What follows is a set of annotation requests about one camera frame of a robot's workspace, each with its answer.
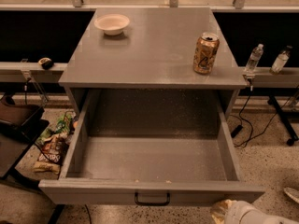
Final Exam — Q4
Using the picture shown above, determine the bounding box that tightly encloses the chips bag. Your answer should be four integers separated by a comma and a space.
34, 134, 66, 175

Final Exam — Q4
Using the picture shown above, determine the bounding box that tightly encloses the black top drawer handle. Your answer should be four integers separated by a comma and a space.
135, 192, 170, 206

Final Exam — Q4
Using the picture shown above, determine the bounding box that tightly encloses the black wheeled stand leg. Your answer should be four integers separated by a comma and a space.
268, 95, 298, 147

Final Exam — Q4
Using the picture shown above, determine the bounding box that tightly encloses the green snack bag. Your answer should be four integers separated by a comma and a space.
36, 110, 75, 146

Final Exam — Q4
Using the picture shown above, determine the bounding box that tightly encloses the clear water bottle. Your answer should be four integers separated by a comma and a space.
245, 44, 263, 73

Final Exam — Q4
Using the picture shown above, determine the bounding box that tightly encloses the grey top drawer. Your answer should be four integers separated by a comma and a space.
40, 90, 264, 206

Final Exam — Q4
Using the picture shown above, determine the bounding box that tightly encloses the white padded gripper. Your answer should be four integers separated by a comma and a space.
210, 200, 234, 224

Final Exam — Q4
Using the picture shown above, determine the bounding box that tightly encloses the dark cart left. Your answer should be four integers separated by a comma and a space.
0, 95, 66, 224

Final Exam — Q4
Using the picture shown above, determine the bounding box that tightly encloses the grey drawer cabinet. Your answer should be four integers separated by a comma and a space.
58, 7, 248, 117

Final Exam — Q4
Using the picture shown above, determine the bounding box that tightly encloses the white paper bowl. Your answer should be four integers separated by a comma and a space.
94, 14, 130, 35

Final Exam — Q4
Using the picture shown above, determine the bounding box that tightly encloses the yellow black tape measure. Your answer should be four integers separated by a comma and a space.
38, 57, 54, 70

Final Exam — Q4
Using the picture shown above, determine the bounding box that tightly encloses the gold soda can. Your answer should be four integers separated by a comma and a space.
193, 32, 220, 75

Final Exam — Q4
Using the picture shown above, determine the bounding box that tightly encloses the white shoe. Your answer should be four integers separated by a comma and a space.
283, 187, 299, 203

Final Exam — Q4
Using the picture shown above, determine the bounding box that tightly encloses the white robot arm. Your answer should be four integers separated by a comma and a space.
210, 200, 299, 224

